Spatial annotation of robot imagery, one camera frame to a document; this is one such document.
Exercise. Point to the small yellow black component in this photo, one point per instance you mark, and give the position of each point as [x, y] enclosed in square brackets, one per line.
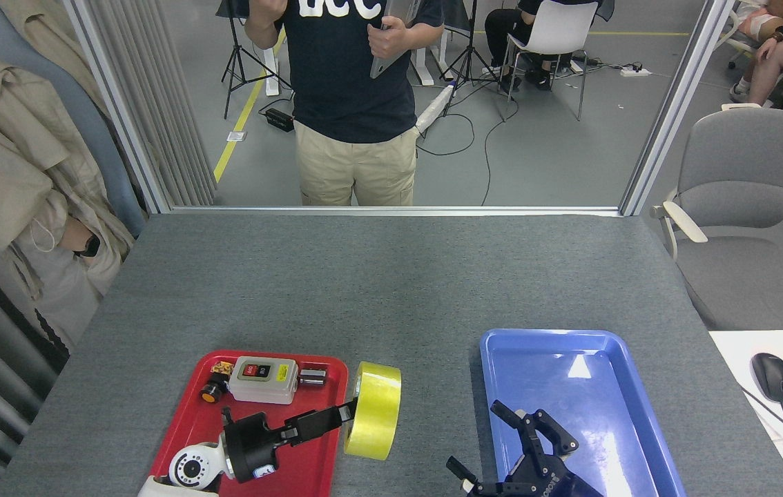
[223, 368]

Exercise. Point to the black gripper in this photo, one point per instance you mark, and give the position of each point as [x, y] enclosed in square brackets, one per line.
[547, 484]
[250, 445]

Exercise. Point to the yellow tape roll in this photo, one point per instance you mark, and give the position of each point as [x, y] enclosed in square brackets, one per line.
[378, 414]

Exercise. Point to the silver frame rail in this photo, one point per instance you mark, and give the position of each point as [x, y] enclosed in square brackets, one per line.
[391, 210]

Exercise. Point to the standing person's right forearm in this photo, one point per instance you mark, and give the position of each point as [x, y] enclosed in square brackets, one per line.
[264, 24]

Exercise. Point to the white desk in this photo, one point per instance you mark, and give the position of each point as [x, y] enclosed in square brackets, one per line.
[737, 352]

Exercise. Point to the blue plastic tray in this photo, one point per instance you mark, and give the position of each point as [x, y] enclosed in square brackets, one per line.
[605, 414]

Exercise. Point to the white stand on wheels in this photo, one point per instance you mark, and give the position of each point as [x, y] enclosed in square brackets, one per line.
[433, 110]

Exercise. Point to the black orange push button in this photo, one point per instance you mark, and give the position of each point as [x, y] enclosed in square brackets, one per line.
[214, 388]

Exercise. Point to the small floor plate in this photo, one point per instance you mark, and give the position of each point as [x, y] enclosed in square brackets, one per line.
[236, 137]

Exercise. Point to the grey office chair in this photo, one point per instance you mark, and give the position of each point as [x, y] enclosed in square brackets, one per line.
[743, 179]

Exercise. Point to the beige switch box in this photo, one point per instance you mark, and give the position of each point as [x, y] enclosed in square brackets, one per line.
[264, 390]

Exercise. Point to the black power adapter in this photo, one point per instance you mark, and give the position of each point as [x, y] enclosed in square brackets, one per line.
[279, 119]

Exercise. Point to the tall black tripod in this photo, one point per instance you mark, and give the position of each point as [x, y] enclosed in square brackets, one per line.
[471, 55]

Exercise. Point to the white plastic chair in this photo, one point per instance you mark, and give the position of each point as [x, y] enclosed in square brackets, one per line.
[557, 27]

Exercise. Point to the standing person's left hand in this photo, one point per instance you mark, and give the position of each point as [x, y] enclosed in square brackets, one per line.
[388, 40]

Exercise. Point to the person's forearm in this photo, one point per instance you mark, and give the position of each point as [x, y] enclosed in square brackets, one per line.
[75, 237]

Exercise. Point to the silver frame post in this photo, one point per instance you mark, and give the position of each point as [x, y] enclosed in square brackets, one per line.
[115, 103]
[674, 103]

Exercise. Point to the white power strip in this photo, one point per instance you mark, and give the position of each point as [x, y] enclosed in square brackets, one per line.
[635, 71]

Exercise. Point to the silver laptop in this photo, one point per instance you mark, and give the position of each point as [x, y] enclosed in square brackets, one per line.
[402, 17]

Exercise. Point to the standing person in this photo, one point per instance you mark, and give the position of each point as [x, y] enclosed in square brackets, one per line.
[353, 103]

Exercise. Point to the blue grey cloth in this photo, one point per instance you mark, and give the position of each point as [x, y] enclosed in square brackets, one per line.
[81, 103]

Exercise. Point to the standing person's left forearm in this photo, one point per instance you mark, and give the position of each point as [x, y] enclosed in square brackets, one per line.
[422, 36]

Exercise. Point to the small silver black cylinder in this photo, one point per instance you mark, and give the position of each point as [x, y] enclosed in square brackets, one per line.
[312, 377]

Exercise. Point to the black wristwatch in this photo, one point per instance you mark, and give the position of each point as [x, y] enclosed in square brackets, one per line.
[90, 246]

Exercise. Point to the red plastic tray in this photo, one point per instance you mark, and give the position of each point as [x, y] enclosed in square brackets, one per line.
[191, 421]

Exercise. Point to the black computer mouse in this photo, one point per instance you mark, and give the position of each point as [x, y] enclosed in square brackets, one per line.
[773, 378]

